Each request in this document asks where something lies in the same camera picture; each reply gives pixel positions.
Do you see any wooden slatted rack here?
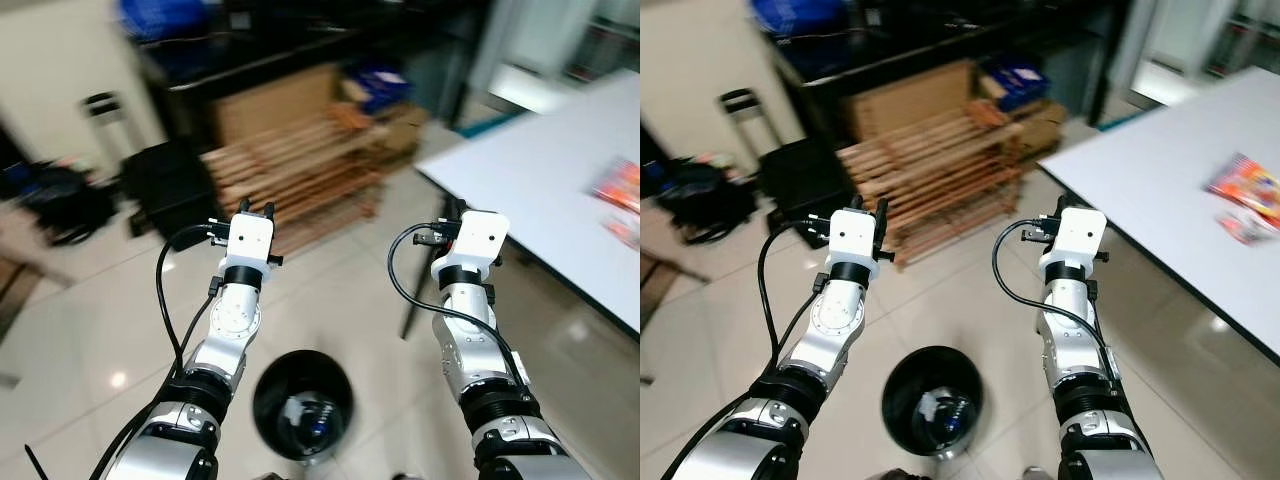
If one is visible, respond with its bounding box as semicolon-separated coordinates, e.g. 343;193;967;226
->
200;103;386;256
835;98;1021;271

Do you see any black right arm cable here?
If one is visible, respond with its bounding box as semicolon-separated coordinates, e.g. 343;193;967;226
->
387;222;529;391
992;218;1121;386

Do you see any white plastic wrapper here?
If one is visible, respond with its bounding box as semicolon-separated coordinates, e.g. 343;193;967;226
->
605;215;641;251
1215;210;1280;246

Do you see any red orange snack packet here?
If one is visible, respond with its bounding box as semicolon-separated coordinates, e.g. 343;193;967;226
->
1205;152;1280;223
590;158;641;213

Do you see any black desk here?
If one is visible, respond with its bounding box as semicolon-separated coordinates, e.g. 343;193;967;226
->
770;0;1131;141
135;0;501;151

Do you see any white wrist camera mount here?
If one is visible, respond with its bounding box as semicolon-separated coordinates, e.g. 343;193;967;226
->
222;213;274;273
430;210;511;276
828;208;881;269
1038;207;1109;271

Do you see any small brown cardboard box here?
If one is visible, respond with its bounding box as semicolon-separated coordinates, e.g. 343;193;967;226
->
375;100;431;156
1010;95;1069;151

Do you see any large brown cardboard box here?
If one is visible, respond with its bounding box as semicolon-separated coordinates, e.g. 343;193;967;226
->
845;58;979;141
212;62;346;146

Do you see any black backpack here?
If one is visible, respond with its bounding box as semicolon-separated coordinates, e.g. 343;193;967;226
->
655;155;759;246
20;160;119;246

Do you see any black trolley suitcase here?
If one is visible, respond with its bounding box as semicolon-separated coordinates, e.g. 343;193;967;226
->
85;92;216;241
718;88;851;236

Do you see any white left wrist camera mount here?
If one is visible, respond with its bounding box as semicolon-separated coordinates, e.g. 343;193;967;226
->
222;213;274;273
828;208;881;269

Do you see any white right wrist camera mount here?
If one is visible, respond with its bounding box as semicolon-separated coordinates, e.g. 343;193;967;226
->
1038;207;1109;271
430;210;511;276

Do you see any small black rubbish bin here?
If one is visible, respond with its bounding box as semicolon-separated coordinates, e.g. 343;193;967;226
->
880;345;986;461
252;350;355;463

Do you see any white folding table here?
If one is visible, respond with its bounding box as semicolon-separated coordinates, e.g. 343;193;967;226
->
415;68;641;336
1038;66;1280;366

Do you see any blue printed box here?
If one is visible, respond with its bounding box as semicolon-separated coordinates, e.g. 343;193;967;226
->
980;55;1051;109
345;62;413;111

